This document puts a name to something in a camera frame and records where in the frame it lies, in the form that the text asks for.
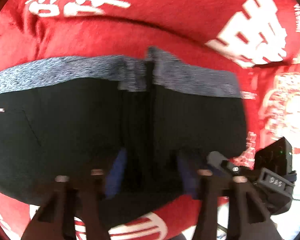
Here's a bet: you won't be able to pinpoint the red embroidered satin cushion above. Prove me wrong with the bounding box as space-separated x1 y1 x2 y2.
251 63 300 154

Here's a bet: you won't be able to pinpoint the black pants with blue trim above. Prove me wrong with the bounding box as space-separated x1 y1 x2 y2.
0 48 247 229

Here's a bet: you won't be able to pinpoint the red sofa with white characters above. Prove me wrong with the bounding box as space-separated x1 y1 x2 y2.
0 0 300 239

